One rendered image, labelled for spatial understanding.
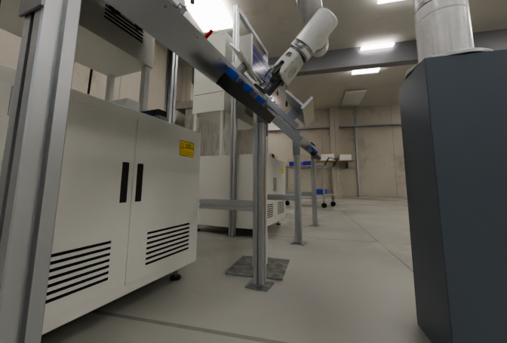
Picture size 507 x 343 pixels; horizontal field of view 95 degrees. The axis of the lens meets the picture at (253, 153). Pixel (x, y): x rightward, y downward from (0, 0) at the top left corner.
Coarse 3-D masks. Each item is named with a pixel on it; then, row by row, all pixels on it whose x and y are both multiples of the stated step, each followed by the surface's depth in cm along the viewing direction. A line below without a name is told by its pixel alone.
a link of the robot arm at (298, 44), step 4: (296, 40) 80; (292, 44) 80; (296, 44) 79; (300, 44) 78; (304, 44) 78; (296, 48) 80; (300, 48) 79; (304, 48) 78; (308, 48) 79; (300, 52) 80; (304, 52) 79; (308, 52) 79; (304, 56) 81; (308, 56) 80
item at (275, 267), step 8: (256, 120) 116; (248, 256) 122; (240, 264) 110; (248, 264) 111; (272, 264) 111; (280, 264) 111; (232, 272) 100; (240, 272) 100; (248, 272) 100; (272, 272) 100; (280, 272) 100
